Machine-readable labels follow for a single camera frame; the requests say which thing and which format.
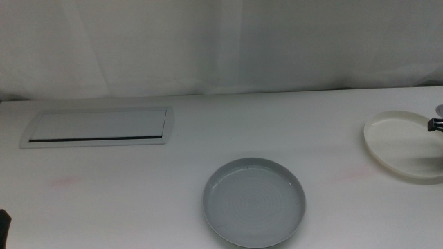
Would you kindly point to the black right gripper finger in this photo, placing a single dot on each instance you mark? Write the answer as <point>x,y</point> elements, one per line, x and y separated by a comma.
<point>434,125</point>

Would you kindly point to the white shallow bowl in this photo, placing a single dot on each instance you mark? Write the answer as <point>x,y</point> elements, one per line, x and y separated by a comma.
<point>398,145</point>

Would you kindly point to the grey shallow bowl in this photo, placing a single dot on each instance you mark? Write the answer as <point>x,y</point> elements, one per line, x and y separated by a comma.
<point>254,204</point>

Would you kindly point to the left grey black robot arm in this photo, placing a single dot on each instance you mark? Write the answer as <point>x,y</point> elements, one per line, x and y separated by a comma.
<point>4,230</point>

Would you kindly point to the grey round desk grommet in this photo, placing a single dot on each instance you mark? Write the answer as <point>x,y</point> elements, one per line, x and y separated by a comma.
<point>440,109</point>

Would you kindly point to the white fabric backdrop curtain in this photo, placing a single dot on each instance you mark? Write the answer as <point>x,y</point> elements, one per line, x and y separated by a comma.
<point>221,45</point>

